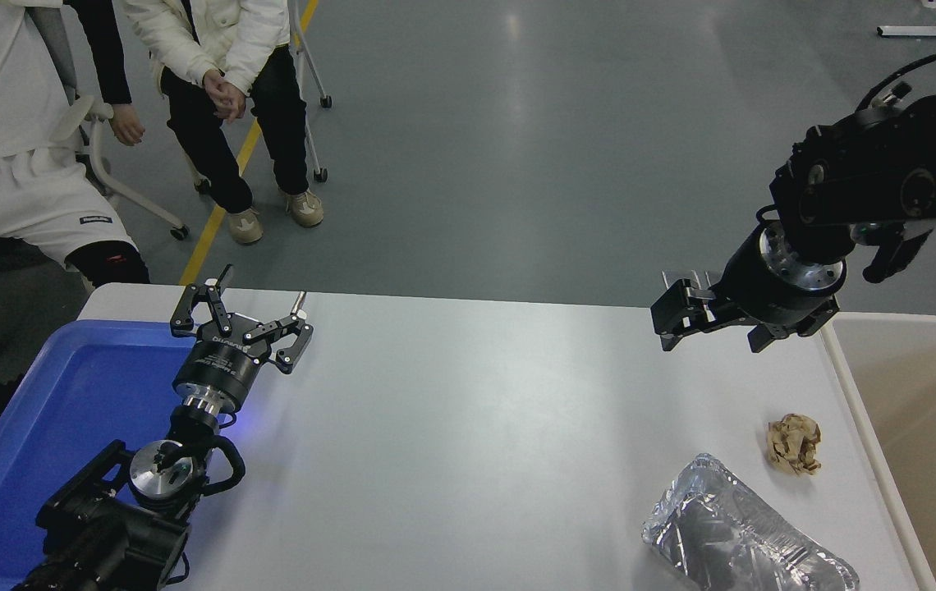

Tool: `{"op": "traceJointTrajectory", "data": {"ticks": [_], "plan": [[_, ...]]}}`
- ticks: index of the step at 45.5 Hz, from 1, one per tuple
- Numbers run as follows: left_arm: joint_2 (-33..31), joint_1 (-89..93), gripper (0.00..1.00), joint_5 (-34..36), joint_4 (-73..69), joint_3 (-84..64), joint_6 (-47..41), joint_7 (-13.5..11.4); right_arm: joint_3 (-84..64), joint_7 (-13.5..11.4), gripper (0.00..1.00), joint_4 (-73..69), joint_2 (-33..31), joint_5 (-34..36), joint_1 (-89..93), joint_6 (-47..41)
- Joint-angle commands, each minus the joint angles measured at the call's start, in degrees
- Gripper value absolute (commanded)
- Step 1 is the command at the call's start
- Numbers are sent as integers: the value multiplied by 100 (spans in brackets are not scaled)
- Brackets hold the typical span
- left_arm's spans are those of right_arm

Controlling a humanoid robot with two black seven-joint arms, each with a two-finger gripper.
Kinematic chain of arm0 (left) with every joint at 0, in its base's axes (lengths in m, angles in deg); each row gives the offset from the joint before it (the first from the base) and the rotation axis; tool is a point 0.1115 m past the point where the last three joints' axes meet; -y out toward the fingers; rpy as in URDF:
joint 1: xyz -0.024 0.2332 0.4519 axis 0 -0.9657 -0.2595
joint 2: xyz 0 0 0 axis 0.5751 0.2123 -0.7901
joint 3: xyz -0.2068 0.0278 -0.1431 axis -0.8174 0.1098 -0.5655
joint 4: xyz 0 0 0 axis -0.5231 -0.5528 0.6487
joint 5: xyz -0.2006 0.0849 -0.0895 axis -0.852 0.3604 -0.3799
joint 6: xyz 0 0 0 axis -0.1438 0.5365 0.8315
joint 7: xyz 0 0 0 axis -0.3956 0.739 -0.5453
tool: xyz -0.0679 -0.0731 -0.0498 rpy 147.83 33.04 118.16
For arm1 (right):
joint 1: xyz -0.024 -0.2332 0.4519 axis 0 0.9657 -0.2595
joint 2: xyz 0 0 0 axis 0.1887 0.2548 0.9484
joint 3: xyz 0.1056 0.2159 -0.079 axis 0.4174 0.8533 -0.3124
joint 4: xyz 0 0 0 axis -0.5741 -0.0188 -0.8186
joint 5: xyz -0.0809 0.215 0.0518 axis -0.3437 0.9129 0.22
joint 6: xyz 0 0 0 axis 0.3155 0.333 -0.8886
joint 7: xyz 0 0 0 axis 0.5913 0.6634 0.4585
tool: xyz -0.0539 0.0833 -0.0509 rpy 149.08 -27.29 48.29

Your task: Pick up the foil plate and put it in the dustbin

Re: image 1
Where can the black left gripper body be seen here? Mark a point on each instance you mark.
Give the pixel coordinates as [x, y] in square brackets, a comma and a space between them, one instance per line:
[217, 369]

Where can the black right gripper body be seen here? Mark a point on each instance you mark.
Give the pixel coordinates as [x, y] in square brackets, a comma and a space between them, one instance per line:
[772, 300]

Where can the silver foil tray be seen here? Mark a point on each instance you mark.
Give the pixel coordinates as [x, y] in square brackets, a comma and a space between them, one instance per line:
[731, 533]

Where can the metal floor plate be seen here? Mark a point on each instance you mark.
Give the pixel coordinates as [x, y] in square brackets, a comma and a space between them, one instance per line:
[670, 279]
[714, 277]

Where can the person's left hand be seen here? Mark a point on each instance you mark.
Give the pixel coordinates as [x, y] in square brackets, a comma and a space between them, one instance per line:
[235, 105]
[128, 125]

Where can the person's right hand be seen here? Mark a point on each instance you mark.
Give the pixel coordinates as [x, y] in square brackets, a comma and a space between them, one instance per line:
[218, 86]

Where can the crumpled tan paper ball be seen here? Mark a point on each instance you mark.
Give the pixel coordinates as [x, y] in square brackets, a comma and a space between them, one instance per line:
[794, 443]

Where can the blue plastic tray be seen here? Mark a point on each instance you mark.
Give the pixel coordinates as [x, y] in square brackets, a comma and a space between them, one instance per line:
[66, 410]

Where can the metal-legged wheeled chair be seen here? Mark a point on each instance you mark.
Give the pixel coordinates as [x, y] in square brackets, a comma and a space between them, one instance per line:
[320, 175]

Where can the person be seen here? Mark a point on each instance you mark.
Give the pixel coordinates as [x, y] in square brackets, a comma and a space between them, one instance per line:
[0, 107]
[213, 33]

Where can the white wheeled office chair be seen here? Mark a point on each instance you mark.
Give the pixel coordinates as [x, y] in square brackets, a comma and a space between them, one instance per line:
[53, 41]

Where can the white table base frame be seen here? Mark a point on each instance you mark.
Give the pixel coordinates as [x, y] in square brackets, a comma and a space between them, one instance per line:
[928, 32]

